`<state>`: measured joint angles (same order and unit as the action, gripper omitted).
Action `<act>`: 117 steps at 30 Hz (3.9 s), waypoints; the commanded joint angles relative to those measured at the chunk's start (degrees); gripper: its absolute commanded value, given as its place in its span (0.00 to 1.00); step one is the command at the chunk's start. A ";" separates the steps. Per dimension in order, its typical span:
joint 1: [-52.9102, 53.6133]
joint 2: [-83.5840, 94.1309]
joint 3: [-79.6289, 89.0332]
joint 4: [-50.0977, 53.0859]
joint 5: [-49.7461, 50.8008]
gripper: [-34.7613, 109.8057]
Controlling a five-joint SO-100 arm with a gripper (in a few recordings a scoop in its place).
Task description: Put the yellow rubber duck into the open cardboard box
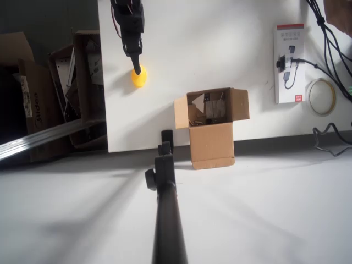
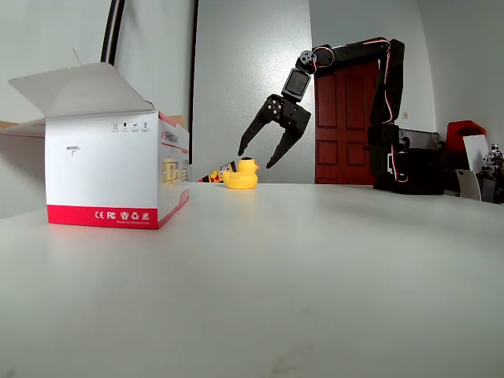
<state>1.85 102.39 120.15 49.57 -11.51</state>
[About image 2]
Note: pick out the yellow rubber duck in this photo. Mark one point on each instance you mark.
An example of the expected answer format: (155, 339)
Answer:
(240, 181)

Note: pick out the red wooden door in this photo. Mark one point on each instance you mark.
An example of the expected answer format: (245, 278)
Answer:
(334, 157)

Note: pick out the white chair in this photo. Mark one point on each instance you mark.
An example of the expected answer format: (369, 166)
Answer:
(468, 185)

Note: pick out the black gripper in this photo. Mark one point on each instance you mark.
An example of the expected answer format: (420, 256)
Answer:
(293, 115)

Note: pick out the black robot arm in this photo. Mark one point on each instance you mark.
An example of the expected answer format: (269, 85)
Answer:
(354, 55)

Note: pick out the black vertical frame strip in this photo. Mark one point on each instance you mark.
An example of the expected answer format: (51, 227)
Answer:
(193, 78)

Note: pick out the white board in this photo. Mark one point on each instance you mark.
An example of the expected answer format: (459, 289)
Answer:
(474, 153)

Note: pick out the yellow red black packet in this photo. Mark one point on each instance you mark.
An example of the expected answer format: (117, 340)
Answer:
(214, 175)

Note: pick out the open cardboard box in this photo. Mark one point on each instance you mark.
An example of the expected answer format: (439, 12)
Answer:
(102, 177)

